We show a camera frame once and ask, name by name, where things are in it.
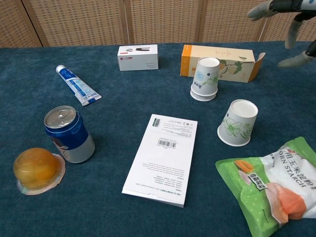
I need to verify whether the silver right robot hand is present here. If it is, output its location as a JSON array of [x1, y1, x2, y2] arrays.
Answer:
[[246, 0, 316, 68]]

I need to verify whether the white floral paper cup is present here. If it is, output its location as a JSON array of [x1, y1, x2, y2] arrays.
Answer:
[[217, 99, 259, 147], [190, 88, 218, 102], [191, 57, 220, 96]]

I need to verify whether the long orange beige carton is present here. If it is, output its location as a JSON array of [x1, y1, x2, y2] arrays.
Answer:
[[181, 44, 267, 83]]

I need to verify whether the wooden rattan folding screen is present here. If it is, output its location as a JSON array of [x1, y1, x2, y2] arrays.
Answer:
[[0, 0, 316, 48]]

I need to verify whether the small white stapler box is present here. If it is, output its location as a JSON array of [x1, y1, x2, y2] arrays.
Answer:
[[117, 44, 159, 72]]

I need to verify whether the dark teal table cloth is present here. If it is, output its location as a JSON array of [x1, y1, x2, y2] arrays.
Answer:
[[0, 40, 316, 237]]

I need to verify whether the green corn starch bag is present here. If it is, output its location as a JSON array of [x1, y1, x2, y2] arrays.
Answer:
[[215, 136, 316, 237]]

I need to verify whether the flat white printed box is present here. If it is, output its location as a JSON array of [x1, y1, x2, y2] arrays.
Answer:
[[121, 114, 198, 208]]

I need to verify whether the blue white toothpaste tube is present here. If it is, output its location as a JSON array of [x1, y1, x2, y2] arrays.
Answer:
[[55, 65, 102, 107]]

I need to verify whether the blue silver drink can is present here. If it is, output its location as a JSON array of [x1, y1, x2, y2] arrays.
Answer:
[[43, 105, 96, 164]]

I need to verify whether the orange fruit jelly cup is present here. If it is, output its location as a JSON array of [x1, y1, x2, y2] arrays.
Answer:
[[13, 147, 66, 196]]

